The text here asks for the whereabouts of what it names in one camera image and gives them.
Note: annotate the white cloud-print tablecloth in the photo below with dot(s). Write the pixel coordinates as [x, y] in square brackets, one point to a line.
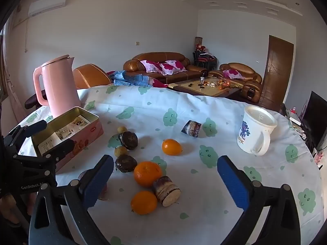
[178, 102]

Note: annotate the orange-brown leather seat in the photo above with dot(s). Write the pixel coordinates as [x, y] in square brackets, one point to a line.
[89, 77]

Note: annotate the black television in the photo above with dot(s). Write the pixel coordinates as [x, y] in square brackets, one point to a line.
[315, 117]

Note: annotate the pink tin box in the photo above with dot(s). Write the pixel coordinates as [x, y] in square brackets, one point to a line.
[86, 137]

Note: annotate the long brown leather sofa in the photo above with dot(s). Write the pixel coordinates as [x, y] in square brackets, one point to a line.
[178, 75]

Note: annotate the tall brown cylinder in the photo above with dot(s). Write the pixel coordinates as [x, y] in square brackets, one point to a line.
[199, 40]

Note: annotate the oblong orange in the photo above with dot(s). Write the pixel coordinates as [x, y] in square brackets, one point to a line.
[171, 147]

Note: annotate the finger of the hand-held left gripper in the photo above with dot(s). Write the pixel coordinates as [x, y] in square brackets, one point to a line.
[60, 149]
[30, 130]

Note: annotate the dark wooden chair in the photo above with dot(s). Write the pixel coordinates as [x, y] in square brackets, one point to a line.
[33, 101]

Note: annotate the white air conditioner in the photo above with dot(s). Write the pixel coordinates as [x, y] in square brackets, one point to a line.
[47, 5]

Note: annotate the brown leather armchair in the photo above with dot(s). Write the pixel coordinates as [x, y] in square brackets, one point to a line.
[251, 81]

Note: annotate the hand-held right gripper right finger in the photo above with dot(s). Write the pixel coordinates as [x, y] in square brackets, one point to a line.
[232, 183]

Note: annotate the pink electric kettle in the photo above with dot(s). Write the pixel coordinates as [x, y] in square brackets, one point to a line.
[61, 86]

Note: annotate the dark brown round fruit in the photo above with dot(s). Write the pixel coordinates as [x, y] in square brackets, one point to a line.
[127, 139]
[125, 163]

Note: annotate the red cloth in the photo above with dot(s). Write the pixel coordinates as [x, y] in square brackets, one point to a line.
[159, 84]

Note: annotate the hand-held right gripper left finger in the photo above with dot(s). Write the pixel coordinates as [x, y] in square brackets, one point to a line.
[98, 181]

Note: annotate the round orange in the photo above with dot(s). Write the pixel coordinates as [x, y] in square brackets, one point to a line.
[143, 203]
[147, 173]

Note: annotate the small dark snack packet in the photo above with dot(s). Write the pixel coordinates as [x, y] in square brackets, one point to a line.
[191, 129]

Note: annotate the person's left hand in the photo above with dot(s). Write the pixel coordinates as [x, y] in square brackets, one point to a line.
[14, 214]

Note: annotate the red plush toy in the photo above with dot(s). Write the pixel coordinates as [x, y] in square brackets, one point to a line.
[201, 48]

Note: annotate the small tan round fruit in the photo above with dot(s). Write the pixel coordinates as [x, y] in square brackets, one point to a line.
[122, 129]
[120, 151]

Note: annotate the white mug with blue print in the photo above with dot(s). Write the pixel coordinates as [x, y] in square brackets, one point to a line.
[247, 132]

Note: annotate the wooden coffee table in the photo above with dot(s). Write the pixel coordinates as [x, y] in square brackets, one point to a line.
[196, 88]

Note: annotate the printed paper leaflet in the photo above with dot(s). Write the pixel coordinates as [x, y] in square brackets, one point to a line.
[71, 127]

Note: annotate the pink floral pillow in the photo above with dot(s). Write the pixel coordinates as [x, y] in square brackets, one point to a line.
[152, 66]
[232, 74]
[173, 65]

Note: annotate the assorted coffee table snacks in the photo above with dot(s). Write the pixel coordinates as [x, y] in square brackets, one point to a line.
[217, 83]

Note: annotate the brown wooden door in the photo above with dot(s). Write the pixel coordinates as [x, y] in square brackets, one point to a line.
[277, 74]

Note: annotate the blue plaid cloth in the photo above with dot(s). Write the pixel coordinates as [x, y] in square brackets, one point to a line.
[132, 80]

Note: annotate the stack of dark chairs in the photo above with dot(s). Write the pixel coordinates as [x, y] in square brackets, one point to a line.
[204, 60]

